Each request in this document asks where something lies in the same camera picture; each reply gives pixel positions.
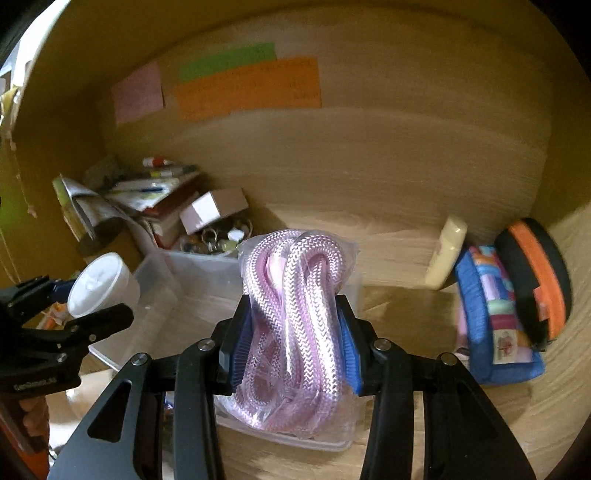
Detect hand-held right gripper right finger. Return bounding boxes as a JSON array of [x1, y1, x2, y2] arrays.
[[335, 293, 536, 480]]

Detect black orange zip case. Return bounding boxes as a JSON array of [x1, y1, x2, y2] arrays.
[[494, 218, 573, 354]]

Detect grey folded sheet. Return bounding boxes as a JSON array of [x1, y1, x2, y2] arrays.
[[53, 174, 148, 252]]

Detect pink sticky note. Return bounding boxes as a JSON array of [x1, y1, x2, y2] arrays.
[[112, 62, 165, 125]]

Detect wooden desktop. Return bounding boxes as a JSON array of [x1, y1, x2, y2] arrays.
[[46, 203, 591, 480]]

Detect blue patchwork pouch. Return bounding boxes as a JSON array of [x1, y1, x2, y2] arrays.
[[455, 246, 546, 386]]

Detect pink flat pouch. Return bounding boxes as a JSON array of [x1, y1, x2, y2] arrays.
[[455, 300, 471, 361]]

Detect cream lotion bottle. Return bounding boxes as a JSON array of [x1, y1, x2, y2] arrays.
[[425, 216, 468, 291]]

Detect brown cylindrical cup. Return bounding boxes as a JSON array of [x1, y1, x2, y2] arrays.
[[76, 217, 144, 273]]

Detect green sticky note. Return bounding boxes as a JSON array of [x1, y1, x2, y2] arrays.
[[178, 42, 278, 84]]

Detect white round plastic container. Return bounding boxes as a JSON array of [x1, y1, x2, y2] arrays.
[[67, 253, 140, 319]]

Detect pink rope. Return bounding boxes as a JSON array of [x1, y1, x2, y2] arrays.
[[213, 228, 361, 439]]

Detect clear plastic storage box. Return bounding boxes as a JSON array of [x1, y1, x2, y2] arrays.
[[88, 249, 363, 453]]

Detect stack of books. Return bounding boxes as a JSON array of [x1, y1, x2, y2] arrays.
[[104, 166, 201, 250]]

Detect small cardboard box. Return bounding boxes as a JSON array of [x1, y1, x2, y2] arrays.
[[179, 188, 250, 234]]

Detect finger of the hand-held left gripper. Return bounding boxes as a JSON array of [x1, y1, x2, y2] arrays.
[[0, 275, 70, 324], [9, 304, 134, 365]]

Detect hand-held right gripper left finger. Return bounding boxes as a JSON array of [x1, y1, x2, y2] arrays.
[[53, 293, 254, 480]]

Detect person's left hand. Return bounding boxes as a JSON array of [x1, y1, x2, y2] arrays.
[[18, 397, 49, 433]]

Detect orange sticky note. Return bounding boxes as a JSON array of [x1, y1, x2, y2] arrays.
[[174, 56, 322, 123]]

